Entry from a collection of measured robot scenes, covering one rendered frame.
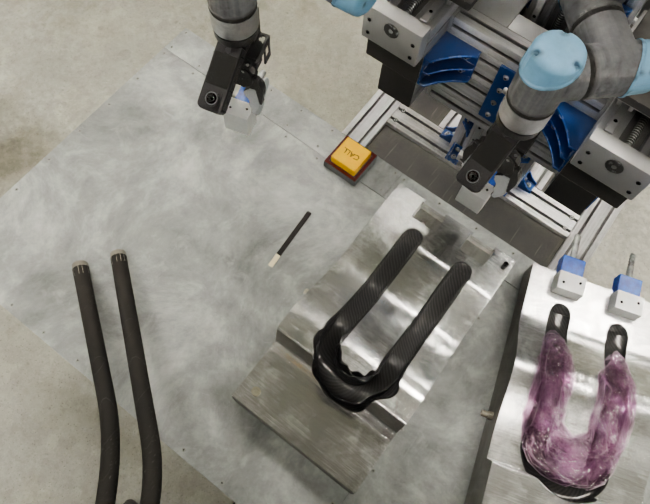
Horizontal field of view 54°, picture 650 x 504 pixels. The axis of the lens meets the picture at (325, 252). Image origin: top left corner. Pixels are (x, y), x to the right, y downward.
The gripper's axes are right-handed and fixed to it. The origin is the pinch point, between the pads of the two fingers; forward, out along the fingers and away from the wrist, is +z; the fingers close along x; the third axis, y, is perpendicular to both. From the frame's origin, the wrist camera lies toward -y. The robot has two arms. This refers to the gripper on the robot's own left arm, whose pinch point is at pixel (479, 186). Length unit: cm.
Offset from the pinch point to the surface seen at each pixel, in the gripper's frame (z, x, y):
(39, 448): 95, 62, -96
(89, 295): 11, 45, -57
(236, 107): -1.0, 44.3, -15.1
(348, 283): 5.9, 8.4, -27.6
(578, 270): 8.2, -23.5, 1.8
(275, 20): 95, 108, 70
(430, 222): 8.7, 3.8, -7.1
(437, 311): 7.1, -7.0, -21.6
